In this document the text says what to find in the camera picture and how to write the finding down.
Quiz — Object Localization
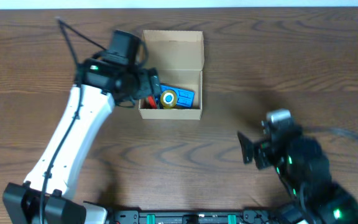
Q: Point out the cardboard box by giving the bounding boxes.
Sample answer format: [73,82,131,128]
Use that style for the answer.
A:
[139,30,204,120]

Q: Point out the red black stapler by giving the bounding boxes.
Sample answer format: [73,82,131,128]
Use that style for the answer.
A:
[147,96,158,109]

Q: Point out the yellow tape roll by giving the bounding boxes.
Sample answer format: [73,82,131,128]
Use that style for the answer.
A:
[160,90,178,109]

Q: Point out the blue whiteboard duster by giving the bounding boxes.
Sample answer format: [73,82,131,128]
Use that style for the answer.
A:
[161,85,195,108]

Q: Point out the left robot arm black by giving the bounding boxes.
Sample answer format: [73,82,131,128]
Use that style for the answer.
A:
[2,30,161,223]

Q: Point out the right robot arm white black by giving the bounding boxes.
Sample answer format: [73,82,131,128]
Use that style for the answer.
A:
[237,123,358,223]

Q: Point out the black mounting rail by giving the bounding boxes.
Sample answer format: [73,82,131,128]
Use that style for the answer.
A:
[105,209,278,224]

